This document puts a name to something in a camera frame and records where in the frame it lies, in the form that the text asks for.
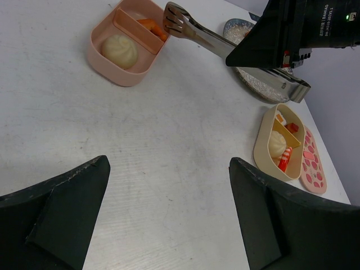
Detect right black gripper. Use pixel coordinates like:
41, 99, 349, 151
226, 0, 359, 69

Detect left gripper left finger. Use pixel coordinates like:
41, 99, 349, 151
1, 155, 110, 269

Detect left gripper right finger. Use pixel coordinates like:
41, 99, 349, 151
229, 157, 359, 269

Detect pink perforated lid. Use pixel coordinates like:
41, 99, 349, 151
299, 126, 327, 195

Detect sushi roll toy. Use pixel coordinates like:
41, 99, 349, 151
274, 110, 287, 126

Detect yellow lunch box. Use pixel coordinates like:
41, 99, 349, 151
253, 104, 305, 182

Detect rice ball toy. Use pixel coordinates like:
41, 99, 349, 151
101, 34, 138, 70
268, 130, 287, 159

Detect small salmon sushi toy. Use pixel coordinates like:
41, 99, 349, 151
285, 123, 299, 134

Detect metal tongs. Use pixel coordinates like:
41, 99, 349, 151
163, 2, 311, 103

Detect orange fried shrimp toy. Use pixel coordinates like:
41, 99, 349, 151
137, 19, 167, 42

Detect pink lunch box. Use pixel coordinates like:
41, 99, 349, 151
87, 1, 169, 87

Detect grey speckled plate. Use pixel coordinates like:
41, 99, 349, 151
223, 19, 290, 104

